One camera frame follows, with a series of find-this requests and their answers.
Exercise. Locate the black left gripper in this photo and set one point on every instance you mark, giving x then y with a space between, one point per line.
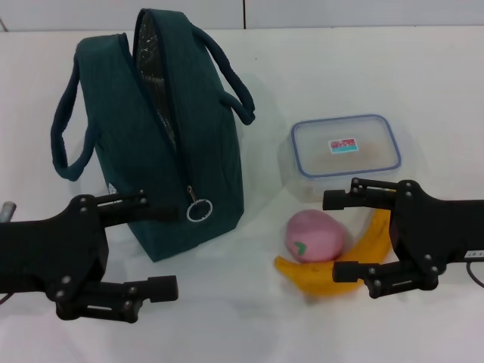
45 253

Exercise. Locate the pink toy peach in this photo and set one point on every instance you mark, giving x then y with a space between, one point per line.
317 234

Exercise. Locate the dark teal insulated lunch bag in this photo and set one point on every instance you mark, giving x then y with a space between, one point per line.
125 151

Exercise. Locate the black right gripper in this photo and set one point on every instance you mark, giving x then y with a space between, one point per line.
438 230

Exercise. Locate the yellow toy banana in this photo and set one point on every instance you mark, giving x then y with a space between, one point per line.
314 272

